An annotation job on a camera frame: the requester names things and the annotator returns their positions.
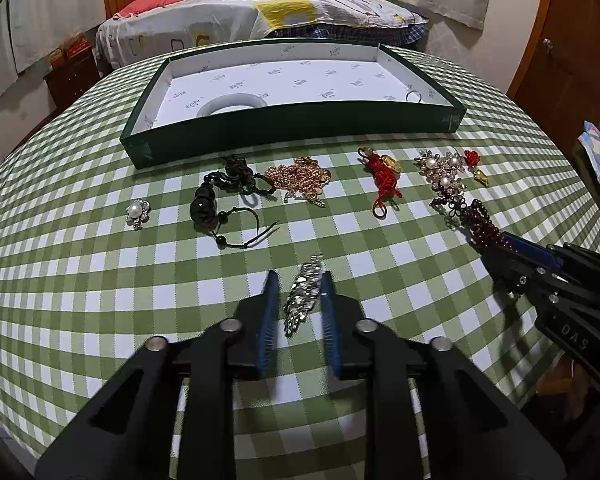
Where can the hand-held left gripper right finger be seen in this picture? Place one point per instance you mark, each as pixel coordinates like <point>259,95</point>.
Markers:
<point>328,320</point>

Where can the brown wooden door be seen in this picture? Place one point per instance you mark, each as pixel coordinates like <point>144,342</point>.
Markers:
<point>570,60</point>

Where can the small pearl brooch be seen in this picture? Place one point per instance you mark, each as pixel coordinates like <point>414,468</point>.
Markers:
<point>138,207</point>

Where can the bed with patterned cover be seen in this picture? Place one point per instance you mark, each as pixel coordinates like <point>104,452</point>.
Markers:
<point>230,15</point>

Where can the red knot gold coin charm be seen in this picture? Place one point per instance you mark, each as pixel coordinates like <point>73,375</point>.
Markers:
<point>382,175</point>

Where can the green checkered tablecloth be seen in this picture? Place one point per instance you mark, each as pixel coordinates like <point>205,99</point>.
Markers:
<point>130,280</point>

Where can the red rose knot charm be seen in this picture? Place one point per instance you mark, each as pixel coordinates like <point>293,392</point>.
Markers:
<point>472,158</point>

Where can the red gift box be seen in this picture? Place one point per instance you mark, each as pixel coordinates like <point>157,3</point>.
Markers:
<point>79,51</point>

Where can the blue plaid bed sheet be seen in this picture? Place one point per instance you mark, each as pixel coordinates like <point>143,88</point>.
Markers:
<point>410,32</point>

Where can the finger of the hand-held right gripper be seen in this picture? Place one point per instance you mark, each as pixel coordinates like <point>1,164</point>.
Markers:
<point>510,265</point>
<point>532,250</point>

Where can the large pearl flower brooch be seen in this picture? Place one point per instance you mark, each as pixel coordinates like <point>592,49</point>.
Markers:
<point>442,175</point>

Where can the orange gift box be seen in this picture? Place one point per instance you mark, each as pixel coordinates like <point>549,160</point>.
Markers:
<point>60,52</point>

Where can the silver sequin hair clip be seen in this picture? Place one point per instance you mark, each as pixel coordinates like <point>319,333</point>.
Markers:
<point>302,290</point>

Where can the green cardboard box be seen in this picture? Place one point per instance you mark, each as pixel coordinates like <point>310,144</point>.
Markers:
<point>290,142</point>

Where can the dark wooden nightstand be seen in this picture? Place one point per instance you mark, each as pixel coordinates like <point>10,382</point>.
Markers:
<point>70,80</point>

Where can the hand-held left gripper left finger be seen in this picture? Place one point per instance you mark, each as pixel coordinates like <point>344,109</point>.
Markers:
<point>270,310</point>

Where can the white jade bangle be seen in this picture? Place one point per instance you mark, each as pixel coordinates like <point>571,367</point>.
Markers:
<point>205,106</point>

